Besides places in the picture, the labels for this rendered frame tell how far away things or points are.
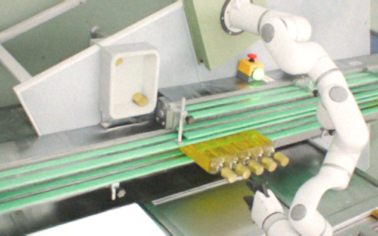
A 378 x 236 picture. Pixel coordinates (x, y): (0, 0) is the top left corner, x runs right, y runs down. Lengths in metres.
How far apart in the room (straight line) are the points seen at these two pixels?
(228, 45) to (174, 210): 0.62
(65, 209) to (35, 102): 0.36
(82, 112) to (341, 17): 1.26
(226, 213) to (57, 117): 0.63
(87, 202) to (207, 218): 0.41
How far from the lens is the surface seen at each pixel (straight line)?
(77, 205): 1.73
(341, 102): 1.43
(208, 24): 1.76
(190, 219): 1.64
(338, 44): 2.43
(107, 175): 1.65
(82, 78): 1.66
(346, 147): 1.41
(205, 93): 1.82
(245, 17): 1.74
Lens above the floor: 2.16
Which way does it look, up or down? 45 degrees down
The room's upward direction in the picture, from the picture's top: 126 degrees clockwise
